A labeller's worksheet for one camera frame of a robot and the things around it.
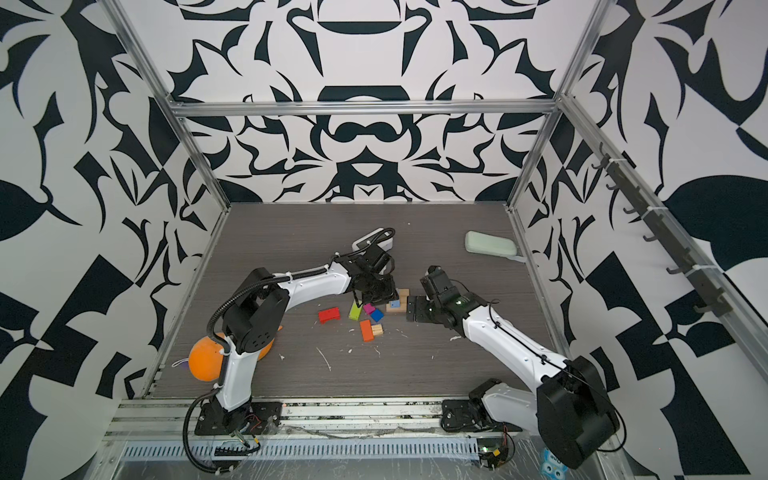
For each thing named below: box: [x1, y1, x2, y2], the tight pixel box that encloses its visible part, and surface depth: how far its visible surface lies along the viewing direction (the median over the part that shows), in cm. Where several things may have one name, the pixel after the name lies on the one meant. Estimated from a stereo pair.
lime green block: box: [348, 300, 363, 321], surface depth 93 cm
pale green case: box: [464, 230, 526, 263], surface depth 110 cm
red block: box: [318, 307, 341, 325], surface depth 93 cm
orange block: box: [360, 319, 374, 342], surface depth 89 cm
